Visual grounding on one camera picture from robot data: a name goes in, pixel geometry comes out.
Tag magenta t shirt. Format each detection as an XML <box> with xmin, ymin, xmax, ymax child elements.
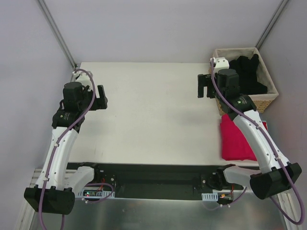
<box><xmin>220</xmin><ymin>114</ymin><xmax>257</xmax><ymax>161</ymax></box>

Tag red t shirt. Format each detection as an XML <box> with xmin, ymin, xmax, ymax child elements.
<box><xmin>262</xmin><ymin>121</ymin><xmax>268</xmax><ymax>130</ymax></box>

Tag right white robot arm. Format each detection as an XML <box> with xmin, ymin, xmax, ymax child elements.
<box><xmin>197</xmin><ymin>69</ymin><xmax>302</xmax><ymax>199</ymax></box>

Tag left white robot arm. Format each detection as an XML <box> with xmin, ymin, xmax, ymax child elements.
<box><xmin>24</xmin><ymin>82</ymin><xmax>107</xmax><ymax>215</ymax></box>

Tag black clothes in basket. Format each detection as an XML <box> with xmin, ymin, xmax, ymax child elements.
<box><xmin>229</xmin><ymin>54</ymin><xmax>267</xmax><ymax>95</ymax></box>

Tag wicker basket with liner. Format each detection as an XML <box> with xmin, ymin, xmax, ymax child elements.
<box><xmin>213</xmin><ymin>47</ymin><xmax>279</xmax><ymax>113</ymax></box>

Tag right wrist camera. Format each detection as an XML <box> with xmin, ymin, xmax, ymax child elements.
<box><xmin>217</xmin><ymin>69</ymin><xmax>240</xmax><ymax>98</ymax></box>

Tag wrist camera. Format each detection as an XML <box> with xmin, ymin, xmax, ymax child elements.
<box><xmin>217</xmin><ymin>69</ymin><xmax>240</xmax><ymax>98</ymax></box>
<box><xmin>63</xmin><ymin>82</ymin><xmax>83</xmax><ymax>106</ymax></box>

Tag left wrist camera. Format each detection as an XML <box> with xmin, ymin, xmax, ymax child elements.
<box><xmin>63</xmin><ymin>82</ymin><xmax>83</xmax><ymax>106</ymax></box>

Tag aluminium front rail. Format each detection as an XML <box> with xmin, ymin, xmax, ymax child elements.
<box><xmin>30</xmin><ymin>169</ymin><xmax>84</xmax><ymax>192</ymax></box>

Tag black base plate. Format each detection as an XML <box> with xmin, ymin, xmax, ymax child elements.
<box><xmin>67</xmin><ymin>162</ymin><xmax>244</xmax><ymax>199</ymax></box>

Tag left slotted cable duct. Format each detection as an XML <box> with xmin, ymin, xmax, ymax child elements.
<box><xmin>76</xmin><ymin>189</ymin><xmax>115</xmax><ymax>199</ymax></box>

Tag slotted cable duct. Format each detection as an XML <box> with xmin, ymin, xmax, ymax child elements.
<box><xmin>76</xmin><ymin>189</ymin><xmax>115</xmax><ymax>199</ymax></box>
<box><xmin>201</xmin><ymin>192</ymin><xmax>233</xmax><ymax>202</ymax></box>

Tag right aluminium frame post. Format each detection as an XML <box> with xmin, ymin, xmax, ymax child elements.
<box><xmin>255</xmin><ymin>0</ymin><xmax>291</xmax><ymax>50</ymax></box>

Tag aluminium frame post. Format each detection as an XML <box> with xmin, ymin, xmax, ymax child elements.
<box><xmin>36</xmin><ymin>0</ymin><xmax>77</xmax><ymax>69</ymax></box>
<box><xmin>255</xmin><ymin>0</ymin><xmax>291</xmax><ymax>50</ymax></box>

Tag left aluminium frame post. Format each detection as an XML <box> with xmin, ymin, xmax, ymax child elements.
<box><xmin>36</xmin><ymin>0</ymin><xmax>77</xmax><ymax>69</ymax></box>

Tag right slotted cable duct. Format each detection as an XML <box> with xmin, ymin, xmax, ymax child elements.
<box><xmin>201</xmin><ymin>192</ymin><xmax>233</xmax><ymax>202</ymax></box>

